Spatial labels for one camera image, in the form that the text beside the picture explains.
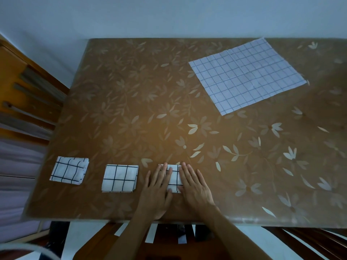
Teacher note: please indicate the person's left hand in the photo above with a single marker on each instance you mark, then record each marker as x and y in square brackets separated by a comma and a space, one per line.
[154, 197]

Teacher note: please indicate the person's right hand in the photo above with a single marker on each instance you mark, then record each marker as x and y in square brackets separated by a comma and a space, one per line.
[196, 190]

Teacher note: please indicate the grid cloth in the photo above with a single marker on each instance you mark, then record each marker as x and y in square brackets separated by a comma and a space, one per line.
[120, 178]
[69, 170]
[174, 178]
[246, 75]

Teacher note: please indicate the person's left forearm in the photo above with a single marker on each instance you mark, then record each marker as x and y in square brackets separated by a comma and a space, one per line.
[132, 238]

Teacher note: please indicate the person's right forearm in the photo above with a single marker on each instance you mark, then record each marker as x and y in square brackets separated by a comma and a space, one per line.
[235, 235]

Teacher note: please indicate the orange wooden chair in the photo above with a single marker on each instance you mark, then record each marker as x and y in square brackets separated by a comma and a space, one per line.
[311, 241]
[95, 246]
[10, 86]

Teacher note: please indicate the brown floral table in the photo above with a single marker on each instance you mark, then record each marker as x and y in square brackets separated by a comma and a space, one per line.
[122, 105]

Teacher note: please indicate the wooden shelf cabinet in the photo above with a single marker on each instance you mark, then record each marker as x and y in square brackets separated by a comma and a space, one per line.
[16, 186]

